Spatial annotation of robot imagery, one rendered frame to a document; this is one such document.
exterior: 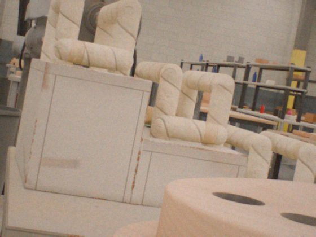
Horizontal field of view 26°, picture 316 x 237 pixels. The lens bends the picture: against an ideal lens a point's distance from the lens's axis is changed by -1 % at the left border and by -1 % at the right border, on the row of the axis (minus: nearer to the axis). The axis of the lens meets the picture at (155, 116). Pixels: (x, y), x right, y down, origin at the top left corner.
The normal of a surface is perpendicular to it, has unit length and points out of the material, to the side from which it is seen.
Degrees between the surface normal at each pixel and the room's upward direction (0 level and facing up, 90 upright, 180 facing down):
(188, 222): 90
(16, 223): 0
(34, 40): 92
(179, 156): 90
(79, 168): 90
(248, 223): 0
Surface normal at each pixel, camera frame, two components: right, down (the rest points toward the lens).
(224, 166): 0.25, 0.10
